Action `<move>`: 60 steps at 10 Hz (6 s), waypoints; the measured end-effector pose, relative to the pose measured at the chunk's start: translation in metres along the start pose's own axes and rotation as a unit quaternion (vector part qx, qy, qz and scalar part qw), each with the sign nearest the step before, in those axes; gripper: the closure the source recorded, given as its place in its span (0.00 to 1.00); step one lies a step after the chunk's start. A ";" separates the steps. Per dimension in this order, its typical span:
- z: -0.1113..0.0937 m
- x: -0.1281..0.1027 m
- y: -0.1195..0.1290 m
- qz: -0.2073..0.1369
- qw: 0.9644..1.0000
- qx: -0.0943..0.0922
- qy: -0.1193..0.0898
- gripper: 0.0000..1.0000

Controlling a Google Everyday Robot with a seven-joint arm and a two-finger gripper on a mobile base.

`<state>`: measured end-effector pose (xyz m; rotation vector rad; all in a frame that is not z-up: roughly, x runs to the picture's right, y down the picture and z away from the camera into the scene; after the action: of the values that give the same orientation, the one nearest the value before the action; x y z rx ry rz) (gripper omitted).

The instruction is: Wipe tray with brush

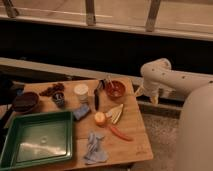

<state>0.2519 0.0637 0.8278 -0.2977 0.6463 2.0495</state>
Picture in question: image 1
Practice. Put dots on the red chili pepper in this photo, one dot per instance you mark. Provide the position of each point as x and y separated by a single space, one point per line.
119 134

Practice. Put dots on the small dark cup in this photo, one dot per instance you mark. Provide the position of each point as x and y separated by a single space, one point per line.
58 99

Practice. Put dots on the utensil in red bowl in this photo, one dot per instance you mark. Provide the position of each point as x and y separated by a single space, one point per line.
110 81

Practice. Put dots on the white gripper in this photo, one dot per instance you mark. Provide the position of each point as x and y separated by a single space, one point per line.
150 89

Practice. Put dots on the blue sponge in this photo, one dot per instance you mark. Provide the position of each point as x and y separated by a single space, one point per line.
82 111

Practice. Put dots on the red bowl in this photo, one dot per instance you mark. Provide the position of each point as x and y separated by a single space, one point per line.
117 92

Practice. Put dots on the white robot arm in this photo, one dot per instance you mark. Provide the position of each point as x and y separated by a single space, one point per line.
195 131

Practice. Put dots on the orange fruit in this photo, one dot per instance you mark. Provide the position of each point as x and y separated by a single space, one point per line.
100 118

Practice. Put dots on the blue crumpled cloth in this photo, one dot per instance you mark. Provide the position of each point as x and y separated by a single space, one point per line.
95 153

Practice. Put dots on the green plastic tray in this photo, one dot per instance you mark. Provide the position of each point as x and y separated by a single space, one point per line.
38 139

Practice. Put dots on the white cup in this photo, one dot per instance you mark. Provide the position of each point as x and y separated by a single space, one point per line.
81 91

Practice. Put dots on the dark brown bowl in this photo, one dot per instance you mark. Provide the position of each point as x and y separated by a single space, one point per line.
25 102

